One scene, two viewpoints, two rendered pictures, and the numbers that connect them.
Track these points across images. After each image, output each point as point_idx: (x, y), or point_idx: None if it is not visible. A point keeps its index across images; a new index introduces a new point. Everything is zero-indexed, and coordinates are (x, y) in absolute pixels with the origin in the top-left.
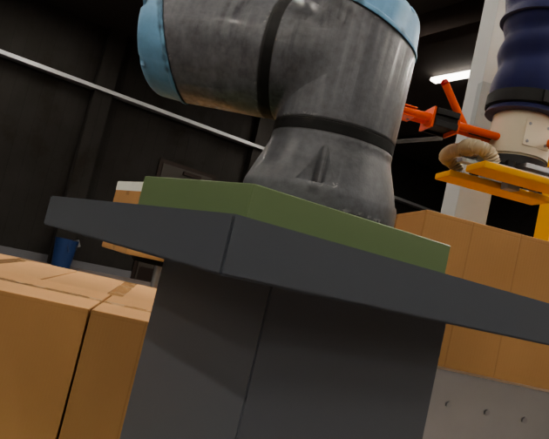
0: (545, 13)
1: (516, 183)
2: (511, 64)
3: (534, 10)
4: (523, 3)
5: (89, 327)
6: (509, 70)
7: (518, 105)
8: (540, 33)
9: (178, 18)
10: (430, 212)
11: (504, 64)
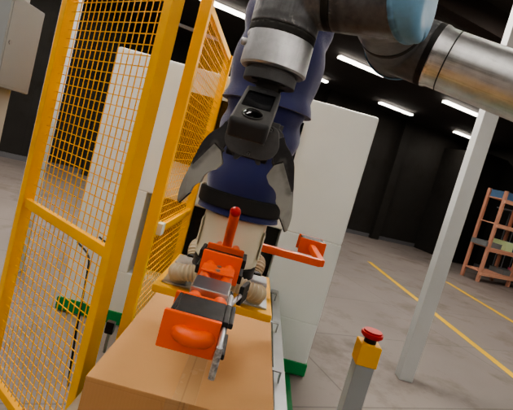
0: (300, 121)
1: None
2: (266, 172)
3: (295, 115)
4: (290, 101)
5: None
6: (264, 181)
7: (267, 224)
8: (294, 144)
9: None
10: None
11: (255, 167)
